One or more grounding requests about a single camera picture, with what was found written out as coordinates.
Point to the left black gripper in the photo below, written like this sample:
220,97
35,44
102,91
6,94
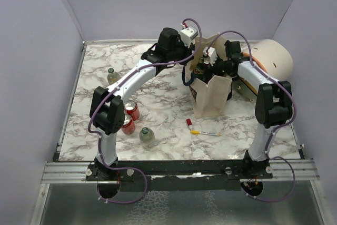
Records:
187,51

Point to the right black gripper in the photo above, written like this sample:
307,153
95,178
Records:
213,68

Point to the beige canvas bag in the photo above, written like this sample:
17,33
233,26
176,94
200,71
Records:
208,99

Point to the red soda can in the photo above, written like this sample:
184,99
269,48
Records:
131,108
128,126

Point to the green glass bottle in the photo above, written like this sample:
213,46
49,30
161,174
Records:
200,68

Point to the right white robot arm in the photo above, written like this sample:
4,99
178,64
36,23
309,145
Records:
273,109

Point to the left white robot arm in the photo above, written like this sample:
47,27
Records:
107,107

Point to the cream cylinder orange yellow face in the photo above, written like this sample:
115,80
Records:
265,60

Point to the clear bottle rear left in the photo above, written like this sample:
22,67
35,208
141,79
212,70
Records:
112,76

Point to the clear bottle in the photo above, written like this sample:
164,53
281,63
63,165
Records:
147,138
112,76

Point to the red capped small tube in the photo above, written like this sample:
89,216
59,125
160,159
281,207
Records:
189,124

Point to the yellow white pen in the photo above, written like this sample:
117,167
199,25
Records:
204,133

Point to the red soda can front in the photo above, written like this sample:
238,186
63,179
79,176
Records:
128,126

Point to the clear bottle front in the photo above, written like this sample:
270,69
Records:
147,138

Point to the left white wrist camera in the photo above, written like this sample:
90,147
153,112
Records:
188,35

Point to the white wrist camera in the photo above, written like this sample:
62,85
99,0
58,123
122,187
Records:
188,35
210,56

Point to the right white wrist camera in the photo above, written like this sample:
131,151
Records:
210,56

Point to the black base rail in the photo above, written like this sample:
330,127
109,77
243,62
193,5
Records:
176,175

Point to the aluminium frame rail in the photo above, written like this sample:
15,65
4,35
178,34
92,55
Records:
74,172

